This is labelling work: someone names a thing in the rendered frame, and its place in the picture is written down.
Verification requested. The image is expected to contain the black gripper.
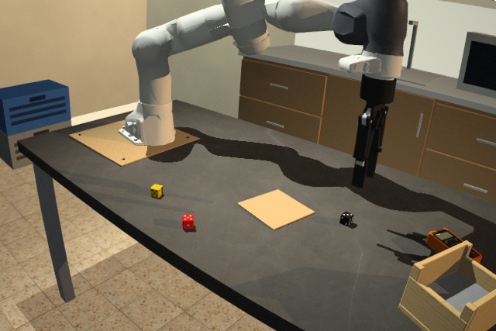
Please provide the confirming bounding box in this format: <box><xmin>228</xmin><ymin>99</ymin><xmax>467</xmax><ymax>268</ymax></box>
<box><xmin>351</xmin><ymin>74</ymin><xmax>397</xmax><ymax>188</ymax></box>

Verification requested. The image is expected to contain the orange digital multimeter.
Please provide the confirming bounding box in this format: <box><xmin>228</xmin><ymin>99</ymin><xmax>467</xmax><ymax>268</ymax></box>
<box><xmin>426</xmin><ymin>228</ymin><xmax>482</xmax><ymax>263</ymax></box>

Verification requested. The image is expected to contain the wooden crate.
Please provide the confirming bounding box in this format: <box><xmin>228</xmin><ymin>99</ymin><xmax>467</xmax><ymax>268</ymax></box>
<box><xmin>403</xmin><ymin>243</ymin><xmax>496</xmax><ymax>331</ymax></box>

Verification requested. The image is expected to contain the black die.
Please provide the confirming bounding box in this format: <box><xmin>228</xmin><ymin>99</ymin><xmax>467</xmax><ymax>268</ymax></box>
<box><xmin>339</xmin><ymin>212</ymin><xmax>354</xmax><ymax>226</ymax></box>

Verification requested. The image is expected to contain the tan flat mat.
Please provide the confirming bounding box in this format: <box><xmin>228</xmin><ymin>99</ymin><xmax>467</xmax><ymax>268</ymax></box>
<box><xmin>237</xmin><ymin>190</ymin><xmax>315</xmax><ymax>230</ymax></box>

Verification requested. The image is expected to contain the yellow die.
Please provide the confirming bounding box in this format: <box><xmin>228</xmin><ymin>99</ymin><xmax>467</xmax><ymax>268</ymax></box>
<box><xmin>150</xmin><ymin>184</ymin><xmax>163</xmax><ymax>198</ymax></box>

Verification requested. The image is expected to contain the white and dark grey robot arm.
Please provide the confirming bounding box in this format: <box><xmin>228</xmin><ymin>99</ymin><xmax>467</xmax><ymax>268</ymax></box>
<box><xmin>119</xmin><ymin>0</ymin><xmax>408</xmax><ymax>146</ymax></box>

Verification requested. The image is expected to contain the red die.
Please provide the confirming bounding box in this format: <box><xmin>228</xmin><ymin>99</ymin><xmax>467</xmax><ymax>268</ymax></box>
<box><xmin>182</xmin><ymin>215</ymin><xmax>194</xmax><ymax>229</ymax></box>

